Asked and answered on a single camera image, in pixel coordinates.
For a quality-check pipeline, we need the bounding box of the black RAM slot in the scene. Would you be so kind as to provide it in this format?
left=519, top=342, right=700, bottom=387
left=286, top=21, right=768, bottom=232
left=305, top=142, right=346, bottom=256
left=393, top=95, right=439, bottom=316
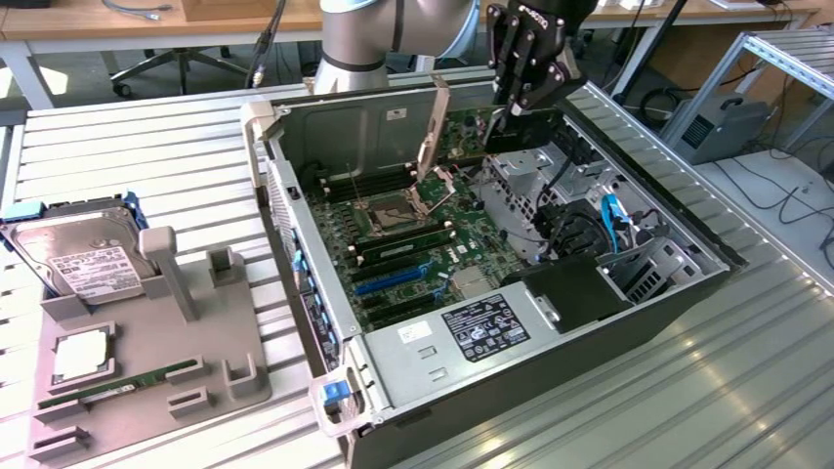
left=322, top=170, right=417, bottom=192
left=321, top=164, right=414, bottom=186
left=327, top=182, right=422, bottom=204
left=325, top=176, right=418, bottom=197
left=357, top=222, right=457, bottom=245

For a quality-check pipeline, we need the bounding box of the perforated metal drive cage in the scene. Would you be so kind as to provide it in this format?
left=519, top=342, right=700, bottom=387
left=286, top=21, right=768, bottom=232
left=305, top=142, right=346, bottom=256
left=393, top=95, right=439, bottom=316
left=482, top=97, right=621, bottom=265

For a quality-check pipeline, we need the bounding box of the silver CPU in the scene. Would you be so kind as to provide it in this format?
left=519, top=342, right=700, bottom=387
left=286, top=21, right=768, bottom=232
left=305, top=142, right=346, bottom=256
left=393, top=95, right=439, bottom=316
left=51, top=333, right=111, bottom=380

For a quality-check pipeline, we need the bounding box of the black cable bundle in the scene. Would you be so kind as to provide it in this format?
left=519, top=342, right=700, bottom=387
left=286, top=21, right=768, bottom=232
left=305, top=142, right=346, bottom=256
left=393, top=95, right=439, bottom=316
left=537, top=197, right=621, bottom=263

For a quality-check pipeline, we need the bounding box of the CPU socket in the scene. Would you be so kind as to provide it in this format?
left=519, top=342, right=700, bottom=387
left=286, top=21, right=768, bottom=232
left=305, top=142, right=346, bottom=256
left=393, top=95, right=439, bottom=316
left=355, top=193, right=431, bottom=238

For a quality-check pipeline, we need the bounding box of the silver hard disk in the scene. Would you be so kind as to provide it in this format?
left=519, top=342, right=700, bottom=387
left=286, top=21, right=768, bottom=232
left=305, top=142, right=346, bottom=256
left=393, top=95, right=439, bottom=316
left=10, top=207, right=163, bottom=307

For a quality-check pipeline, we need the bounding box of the grey parts rack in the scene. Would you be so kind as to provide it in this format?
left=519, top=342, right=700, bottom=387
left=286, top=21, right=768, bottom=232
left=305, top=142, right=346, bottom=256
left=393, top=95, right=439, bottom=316
left=26, top=225, right=274, bottom=465

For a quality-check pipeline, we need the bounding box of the long black expansion slot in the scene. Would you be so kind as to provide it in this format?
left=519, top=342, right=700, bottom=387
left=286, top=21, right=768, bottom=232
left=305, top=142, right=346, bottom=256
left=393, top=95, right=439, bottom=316
left=367, top=306, right=441, bottom=329
left=350, top=257, right=422, bottom=283
left=362, top=294, right=437, bottom=319

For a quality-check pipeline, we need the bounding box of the graphics card with metal bracket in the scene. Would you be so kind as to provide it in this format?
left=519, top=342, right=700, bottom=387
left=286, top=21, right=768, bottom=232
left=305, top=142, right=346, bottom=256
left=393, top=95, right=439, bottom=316
left=414, top=72, right=561, bottom=183

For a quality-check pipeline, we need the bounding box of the blue SATA wire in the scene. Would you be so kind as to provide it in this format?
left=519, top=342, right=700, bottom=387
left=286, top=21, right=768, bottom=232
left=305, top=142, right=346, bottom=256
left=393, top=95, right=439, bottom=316
left=602, top=192, right=633, bottom=256

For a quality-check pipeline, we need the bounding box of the black plastic shroud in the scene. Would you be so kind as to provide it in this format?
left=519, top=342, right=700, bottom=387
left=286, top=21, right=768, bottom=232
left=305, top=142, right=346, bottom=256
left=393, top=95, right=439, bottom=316
left=519, top=255, right=635, bottom=337

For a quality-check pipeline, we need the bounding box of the grey computer tower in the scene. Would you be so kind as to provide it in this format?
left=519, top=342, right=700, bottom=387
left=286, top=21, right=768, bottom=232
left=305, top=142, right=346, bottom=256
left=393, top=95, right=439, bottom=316
left=677, top=95, right=776, bottom=166

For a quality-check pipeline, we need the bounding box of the metal socket cover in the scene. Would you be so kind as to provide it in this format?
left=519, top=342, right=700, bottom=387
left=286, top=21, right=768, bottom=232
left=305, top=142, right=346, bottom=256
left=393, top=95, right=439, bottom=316
left=407, top=164, right=463, bottom=216

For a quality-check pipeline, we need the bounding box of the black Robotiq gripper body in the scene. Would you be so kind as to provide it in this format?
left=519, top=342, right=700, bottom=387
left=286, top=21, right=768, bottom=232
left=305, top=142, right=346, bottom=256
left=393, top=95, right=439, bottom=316
left=507, top=0, right=598, bottom=63

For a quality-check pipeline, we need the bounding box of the grey network cable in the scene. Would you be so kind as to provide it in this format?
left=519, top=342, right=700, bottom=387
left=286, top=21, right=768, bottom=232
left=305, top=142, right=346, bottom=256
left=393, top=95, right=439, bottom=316
left=102, top=0, right=176, bottom=21

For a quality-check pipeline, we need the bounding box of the green motherboard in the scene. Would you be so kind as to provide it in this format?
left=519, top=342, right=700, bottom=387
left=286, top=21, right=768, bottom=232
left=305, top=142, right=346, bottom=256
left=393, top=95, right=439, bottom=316
left=303, top=163, right=530, bottom=334

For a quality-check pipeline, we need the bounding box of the black floor cable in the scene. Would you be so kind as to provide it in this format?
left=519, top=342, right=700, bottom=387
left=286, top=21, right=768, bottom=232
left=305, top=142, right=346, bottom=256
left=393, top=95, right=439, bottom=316
left=713, top=146, right=834, bottom=227

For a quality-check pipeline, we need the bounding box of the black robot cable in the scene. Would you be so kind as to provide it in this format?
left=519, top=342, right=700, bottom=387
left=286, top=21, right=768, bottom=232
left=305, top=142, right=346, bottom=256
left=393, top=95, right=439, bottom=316
left=245, top=0, right=290, bottom=90

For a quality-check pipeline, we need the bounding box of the silver power supply with label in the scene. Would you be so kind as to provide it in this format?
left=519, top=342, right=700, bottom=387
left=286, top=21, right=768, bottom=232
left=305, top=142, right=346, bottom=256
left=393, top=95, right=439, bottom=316
left=361, top=281, right=563, bottom=410

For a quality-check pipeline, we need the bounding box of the silver metal disk bay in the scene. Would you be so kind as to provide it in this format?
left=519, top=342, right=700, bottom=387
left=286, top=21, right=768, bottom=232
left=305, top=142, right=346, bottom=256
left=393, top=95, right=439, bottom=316
left=595, top=235, right=733, bottom=307

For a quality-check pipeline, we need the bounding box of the coiled black cable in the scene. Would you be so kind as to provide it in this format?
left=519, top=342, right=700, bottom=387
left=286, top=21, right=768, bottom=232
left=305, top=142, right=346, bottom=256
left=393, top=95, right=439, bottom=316
left=640, top=86, right=681, bottom=129

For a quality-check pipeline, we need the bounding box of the RAM stick with white label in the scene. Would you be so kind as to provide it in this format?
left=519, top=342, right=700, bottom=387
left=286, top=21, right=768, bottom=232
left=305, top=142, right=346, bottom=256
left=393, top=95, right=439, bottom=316
left=358, top=233, right=455, bottom=260

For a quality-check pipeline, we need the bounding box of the office chair with grey legs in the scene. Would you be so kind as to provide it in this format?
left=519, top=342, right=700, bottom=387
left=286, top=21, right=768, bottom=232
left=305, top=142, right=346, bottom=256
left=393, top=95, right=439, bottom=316
left=108, top=46, right=259, bottom=99

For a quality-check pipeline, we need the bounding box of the black stand pole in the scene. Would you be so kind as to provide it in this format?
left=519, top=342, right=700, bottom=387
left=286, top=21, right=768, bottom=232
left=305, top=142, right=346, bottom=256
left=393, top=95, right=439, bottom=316
left=609, top=0, right=692, bottom=99

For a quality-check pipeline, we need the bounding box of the silver chipset heatsink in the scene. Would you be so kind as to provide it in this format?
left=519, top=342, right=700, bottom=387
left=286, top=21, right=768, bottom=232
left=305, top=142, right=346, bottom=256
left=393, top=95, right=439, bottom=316
left=453, top=268, right=491, bottom=298

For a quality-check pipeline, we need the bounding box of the aluminium profile frame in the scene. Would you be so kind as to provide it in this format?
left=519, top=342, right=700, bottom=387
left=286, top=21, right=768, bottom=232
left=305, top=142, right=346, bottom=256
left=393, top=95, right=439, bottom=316
left=658, top=28, right=834, bottom=153

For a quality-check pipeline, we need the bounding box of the green RAM stick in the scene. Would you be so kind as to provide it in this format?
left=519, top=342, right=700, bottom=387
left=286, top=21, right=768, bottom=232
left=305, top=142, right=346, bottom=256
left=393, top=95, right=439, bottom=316
left=36, top=359, right=200, bottom=410

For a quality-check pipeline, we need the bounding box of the blue disk carrier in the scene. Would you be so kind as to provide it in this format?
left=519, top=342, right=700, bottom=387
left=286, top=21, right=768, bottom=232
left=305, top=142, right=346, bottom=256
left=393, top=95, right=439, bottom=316
left=0, top=192, right=150, bottom=255

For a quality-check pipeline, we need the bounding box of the blue expansion slot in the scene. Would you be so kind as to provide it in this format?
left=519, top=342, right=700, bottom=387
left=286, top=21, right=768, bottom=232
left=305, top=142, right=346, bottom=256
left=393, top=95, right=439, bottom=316
left=354, top=270, right=426, bottom=296

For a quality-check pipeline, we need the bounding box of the brown cardboard box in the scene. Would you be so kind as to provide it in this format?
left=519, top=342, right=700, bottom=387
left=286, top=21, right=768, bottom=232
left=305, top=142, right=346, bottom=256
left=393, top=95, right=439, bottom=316
left=182, top=0, right=287, bottom=22

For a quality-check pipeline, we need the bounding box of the open black PC case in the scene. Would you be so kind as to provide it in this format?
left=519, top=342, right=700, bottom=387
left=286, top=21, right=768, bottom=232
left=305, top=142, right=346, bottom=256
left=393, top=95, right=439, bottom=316
left=241, top=71, right=750, bottom=469

